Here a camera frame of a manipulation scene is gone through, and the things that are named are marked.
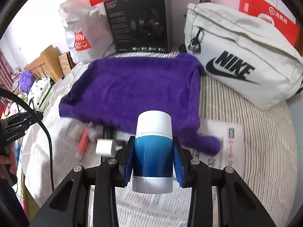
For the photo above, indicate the red paper bag right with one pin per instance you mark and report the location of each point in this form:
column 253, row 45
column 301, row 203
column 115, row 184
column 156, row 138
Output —
column 271, row 15

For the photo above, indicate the blue and white bottle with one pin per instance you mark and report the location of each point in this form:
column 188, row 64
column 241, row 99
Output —
column 153, row 155

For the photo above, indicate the left hand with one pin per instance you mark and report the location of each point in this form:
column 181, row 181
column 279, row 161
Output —
column 10, row 160

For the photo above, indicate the brown decorated book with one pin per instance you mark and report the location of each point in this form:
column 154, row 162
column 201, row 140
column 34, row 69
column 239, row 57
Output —
column 66, row 63

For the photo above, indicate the white Miniso plastic bag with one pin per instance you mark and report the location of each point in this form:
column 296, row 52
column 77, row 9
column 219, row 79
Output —
column 87, row 31

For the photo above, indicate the wooden bed headboard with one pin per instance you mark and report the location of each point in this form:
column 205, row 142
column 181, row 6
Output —
column 47, row 64

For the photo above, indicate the purple towel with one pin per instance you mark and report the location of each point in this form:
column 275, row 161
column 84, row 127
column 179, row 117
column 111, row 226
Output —
column 115, row 91

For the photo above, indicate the white dotted pillow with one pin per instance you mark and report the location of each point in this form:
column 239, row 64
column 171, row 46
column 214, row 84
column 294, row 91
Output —
column 39, row 91

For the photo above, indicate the black Hecate headset box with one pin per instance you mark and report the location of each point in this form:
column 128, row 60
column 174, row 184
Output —
column 140, row 25

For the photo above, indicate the purple plush toy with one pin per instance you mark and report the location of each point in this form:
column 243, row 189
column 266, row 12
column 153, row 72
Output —
column 26, row 80

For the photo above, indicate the white Nike bag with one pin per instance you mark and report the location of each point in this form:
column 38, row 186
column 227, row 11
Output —
column 243, row 52

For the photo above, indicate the pink utility knife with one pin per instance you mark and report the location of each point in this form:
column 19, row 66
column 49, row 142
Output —
column 83, row 142

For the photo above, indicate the white tape roll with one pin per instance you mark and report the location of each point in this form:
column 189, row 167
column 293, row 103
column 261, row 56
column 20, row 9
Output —
column 105, row 147

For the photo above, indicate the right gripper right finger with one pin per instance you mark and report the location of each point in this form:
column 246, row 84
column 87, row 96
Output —
column 181, row 160

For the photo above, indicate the newspaper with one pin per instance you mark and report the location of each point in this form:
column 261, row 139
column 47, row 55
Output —
column 154, row 198

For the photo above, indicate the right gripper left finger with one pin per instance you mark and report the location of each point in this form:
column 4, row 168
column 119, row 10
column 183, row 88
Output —
column 126, row 161

